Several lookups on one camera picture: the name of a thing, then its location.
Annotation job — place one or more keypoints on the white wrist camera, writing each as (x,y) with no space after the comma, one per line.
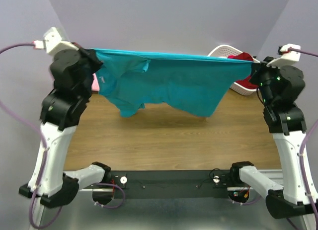
(53,42)
(287,56)

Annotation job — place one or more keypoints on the folded pink t-shirt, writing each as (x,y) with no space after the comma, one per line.
(95,85)

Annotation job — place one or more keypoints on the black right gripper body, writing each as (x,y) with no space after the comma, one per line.
(266,92)

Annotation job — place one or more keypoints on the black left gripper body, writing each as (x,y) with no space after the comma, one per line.
(88,80)

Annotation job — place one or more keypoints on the dark red t-shirt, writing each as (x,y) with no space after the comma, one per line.
(246,76)

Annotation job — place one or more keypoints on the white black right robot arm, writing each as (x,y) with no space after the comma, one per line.
(297,196)

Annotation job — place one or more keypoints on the white plastic laundry basket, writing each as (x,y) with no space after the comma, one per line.
(232,67)

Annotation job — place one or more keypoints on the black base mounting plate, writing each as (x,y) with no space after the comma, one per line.
(173,184)

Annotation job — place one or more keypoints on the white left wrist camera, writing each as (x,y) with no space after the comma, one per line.
(53,42)

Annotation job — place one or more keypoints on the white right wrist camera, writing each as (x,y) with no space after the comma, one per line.
(287,56)

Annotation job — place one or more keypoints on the teal t-shirt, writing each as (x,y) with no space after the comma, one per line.
(132,79)

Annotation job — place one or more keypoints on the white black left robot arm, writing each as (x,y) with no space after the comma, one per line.
(62,108)

